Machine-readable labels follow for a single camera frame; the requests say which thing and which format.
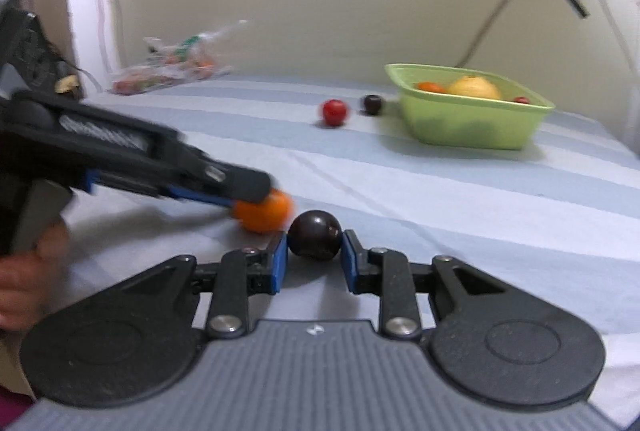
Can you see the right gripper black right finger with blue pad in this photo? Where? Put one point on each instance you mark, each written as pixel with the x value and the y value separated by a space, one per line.
pixel 494 342

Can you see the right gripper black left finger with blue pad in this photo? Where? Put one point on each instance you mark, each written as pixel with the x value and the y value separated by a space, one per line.
pixel 139 337

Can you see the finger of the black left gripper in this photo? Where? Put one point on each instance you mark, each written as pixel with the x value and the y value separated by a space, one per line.
pixel 221 184

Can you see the orange tangerine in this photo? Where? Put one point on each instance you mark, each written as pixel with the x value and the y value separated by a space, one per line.
pixel 265 217

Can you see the dark purple plum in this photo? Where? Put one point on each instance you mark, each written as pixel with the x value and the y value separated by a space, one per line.
pixel 315 235

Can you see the clear plastic bag of fruits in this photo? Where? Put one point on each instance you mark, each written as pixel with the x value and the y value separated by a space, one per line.
pixel 196 58

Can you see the person's left hand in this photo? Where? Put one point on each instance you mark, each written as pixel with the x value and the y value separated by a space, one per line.
pixel 28 281

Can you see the red apple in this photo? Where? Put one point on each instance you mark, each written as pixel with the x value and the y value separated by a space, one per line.
pixel 334 112

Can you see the blue striped tablecloth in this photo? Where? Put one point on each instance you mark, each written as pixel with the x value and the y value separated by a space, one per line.
pixel 559 219

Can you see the dark plum far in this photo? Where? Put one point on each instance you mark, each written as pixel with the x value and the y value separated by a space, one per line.
pixel 372 104

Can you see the orange fruit in basket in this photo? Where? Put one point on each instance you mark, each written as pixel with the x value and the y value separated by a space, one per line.
pixel 431 87

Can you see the green plastic basket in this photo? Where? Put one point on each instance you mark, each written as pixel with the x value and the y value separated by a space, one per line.
pixel 460 121

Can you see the yellow lemon in basket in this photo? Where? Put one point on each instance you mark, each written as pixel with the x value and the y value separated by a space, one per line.
pixel 475 87

